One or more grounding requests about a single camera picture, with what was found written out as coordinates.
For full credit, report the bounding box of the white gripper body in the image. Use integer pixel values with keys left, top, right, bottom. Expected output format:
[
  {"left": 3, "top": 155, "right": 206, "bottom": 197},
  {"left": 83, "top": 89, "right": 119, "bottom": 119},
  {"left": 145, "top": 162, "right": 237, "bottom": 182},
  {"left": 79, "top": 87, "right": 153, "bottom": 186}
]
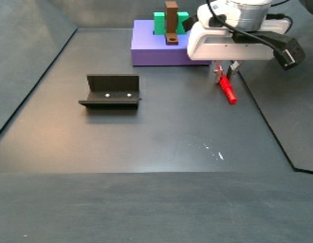
[{"left": 186, "top": 18, "right": 289, "bottom": 61}]

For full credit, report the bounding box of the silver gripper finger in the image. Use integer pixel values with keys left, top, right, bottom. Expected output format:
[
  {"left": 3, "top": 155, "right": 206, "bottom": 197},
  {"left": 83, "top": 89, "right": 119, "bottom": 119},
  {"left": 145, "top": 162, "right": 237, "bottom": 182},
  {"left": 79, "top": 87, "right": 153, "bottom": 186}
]
[
  {"left": 213, "top": 61, "right": 224, "bottom": 83},
  {"left": 226, "top": 61, "right": 241, "bottom": 78}
]

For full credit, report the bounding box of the red peg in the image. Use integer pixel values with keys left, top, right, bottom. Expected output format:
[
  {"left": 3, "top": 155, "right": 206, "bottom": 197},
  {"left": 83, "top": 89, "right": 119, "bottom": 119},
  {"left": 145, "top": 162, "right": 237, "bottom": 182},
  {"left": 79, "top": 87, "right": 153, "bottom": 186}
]
[{"left": 218, "top": 75, "right": 236, "bottom": 104}]

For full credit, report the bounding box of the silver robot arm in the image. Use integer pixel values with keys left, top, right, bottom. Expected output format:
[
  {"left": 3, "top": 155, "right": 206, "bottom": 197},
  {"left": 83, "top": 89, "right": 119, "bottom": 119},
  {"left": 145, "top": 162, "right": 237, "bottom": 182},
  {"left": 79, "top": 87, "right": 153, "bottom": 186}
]
[{"left": 182, "top": 0, "right": 296, "bottom": 68}]

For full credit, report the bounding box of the purple base board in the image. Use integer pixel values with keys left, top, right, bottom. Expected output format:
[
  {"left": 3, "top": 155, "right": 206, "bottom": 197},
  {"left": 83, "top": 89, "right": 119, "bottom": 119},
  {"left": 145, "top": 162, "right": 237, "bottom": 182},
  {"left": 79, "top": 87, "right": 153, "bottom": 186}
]
[{"left": 130, "top": 20, "right": 209, "bottom": 66}]

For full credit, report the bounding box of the right green block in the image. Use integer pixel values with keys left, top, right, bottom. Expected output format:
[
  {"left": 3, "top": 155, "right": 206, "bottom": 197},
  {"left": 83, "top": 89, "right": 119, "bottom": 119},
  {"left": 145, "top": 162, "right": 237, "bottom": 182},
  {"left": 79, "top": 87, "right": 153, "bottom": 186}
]
[{"left": 153, "top": 11, "right": 165, "bottom": 35}]

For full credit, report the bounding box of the brown T-shaped block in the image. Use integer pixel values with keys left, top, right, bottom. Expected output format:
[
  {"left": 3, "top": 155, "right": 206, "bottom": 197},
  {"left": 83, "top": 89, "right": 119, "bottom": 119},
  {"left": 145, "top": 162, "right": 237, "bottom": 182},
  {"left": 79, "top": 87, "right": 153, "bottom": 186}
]
[{"left": 164, "top": 1, "right": 178, "bottom": 46}]

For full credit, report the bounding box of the black angled holder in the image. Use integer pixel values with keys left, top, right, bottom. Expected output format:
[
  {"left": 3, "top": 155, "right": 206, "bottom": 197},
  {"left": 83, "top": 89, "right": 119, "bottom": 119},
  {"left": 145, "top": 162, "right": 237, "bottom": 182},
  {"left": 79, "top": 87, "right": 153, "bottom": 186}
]
[{"left": 78, "top": 74, "right": 140, "bottom": 108}]

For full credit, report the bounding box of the black cable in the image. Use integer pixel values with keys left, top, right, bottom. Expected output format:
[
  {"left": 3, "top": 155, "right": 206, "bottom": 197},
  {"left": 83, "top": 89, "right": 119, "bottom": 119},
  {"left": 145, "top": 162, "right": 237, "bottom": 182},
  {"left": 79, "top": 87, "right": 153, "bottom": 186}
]
[{"left": 204, "top": 0, "right": 285, "bottom": 58}]

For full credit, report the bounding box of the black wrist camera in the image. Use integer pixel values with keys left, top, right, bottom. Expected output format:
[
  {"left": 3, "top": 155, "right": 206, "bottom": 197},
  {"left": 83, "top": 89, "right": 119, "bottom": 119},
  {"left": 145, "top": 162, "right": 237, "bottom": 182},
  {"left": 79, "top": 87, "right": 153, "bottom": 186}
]
[{"left": 232, "top": 31, "right": 304, "bottom": 70}]

